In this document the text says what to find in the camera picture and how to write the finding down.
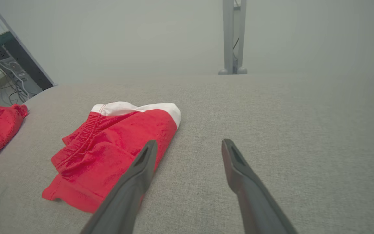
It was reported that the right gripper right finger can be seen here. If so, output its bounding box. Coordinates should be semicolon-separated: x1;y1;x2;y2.
221;139;299;234

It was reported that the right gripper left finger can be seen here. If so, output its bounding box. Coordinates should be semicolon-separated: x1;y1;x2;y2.
80;140;158;234

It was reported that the red shorts white trim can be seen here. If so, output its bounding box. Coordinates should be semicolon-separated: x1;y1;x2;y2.
42;101;181;214

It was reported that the white power cable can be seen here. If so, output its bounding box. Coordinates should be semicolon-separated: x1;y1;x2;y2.
12;75;31;99

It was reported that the grey partition post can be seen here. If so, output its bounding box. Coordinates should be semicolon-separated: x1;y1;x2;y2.
223;0;247;74

